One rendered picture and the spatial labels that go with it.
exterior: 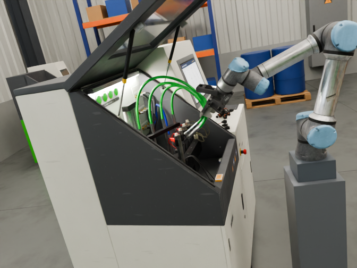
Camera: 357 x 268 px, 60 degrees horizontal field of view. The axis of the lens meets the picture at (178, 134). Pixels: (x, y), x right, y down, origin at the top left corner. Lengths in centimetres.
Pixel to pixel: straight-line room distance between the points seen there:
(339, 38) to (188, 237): 104
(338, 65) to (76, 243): 150
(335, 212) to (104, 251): 117
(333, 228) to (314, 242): 12
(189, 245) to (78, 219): 57
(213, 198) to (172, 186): 18
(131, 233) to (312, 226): 91
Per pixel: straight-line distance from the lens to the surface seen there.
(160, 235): 153
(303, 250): 186
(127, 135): 133
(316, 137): 148
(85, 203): 160
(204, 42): 682
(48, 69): 602
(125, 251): 167
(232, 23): 800
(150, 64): 197
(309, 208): 173
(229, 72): 138
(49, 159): 160
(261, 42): 812
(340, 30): 143
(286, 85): 641
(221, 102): 147
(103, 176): 147
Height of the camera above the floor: 159
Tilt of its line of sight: 17 degrees down
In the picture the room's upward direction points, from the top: 11 degrees counter-clockwise
